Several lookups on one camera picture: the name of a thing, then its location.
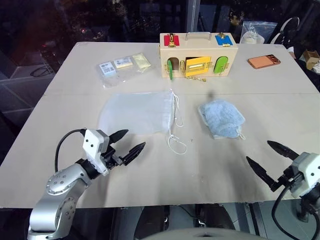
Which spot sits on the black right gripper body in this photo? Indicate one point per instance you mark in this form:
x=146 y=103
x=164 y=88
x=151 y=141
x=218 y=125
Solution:
x=287 y=176

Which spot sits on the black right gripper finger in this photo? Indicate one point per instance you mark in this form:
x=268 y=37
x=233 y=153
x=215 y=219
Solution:
x=282 y=149
x=262 y=172

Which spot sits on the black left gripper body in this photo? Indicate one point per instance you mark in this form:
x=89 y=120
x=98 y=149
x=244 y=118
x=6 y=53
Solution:
x=111 y=160

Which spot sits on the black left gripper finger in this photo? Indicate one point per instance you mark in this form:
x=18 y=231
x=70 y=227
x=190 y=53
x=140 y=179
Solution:
x=118 y=135
x=133 y=153

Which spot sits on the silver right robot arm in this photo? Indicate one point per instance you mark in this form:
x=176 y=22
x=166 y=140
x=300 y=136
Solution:
x=310 y=202

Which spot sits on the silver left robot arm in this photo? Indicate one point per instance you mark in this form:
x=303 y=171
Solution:
x=58 y=190

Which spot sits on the light blue towel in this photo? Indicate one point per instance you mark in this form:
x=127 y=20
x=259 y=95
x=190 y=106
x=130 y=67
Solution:
x=221 y=117

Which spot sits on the clear zip bag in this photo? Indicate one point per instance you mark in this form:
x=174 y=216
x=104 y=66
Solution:
x=255 y=32

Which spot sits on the empty clear plastic wrapper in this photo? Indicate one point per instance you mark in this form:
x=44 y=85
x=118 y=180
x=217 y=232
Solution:
x=113 y=80

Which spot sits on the blue labelled plastic packet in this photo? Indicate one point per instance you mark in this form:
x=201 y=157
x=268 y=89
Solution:
x=107 y=68

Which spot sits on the yellow labelled plastic packet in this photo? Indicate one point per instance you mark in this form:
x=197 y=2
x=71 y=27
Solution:
x=123 y=62

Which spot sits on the pale yellow plastic packet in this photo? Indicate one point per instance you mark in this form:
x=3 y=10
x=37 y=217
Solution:
x=141 y=62

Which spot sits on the grey robot torso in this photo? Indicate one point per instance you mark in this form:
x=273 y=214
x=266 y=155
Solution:
x=200 y=233

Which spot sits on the phone in orange case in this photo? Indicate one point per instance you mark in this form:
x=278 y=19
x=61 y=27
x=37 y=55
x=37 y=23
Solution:
x=263 y=61

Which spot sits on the open cardboard box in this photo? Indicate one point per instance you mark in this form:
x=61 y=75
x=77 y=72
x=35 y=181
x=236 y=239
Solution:
x=311 y=58

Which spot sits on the wooden lock box with doors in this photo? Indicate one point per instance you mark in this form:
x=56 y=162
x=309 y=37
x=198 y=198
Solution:
x=197 y=53

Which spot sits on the white and black chair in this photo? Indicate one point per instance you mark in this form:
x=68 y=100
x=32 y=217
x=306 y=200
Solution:
x=291 y=28

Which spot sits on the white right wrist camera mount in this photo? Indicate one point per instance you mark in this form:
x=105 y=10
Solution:
x=306 y=172

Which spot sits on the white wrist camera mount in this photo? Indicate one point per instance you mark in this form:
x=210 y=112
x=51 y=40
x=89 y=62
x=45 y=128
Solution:
x=306 y=172
x=93 y=145

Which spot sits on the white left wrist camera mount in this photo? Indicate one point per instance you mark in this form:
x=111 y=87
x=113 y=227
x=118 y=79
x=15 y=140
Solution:
x=93 y=145

